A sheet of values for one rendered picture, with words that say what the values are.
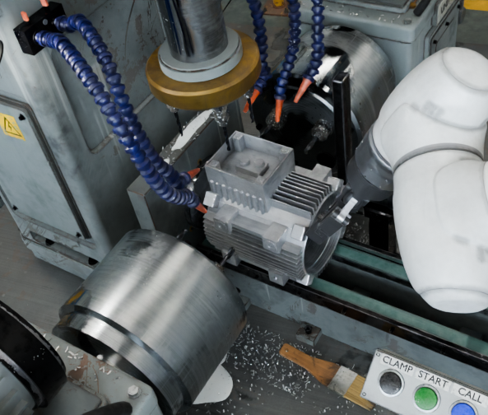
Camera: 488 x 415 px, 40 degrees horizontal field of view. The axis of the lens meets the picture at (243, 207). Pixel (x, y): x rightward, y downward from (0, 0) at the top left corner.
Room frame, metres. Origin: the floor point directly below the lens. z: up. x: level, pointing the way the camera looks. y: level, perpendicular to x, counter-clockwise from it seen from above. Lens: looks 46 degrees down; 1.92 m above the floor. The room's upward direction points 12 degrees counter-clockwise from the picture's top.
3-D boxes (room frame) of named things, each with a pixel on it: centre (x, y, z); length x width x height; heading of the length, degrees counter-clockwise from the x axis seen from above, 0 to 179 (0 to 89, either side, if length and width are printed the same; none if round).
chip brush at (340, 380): (0.63, -0.09, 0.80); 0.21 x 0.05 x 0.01; 45
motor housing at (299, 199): (0.84, -0.06, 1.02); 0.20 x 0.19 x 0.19; 49
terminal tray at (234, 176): (0.87, -0.03, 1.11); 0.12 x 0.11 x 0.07; 49
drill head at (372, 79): (1.13, -0.23, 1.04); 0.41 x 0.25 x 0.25; 140
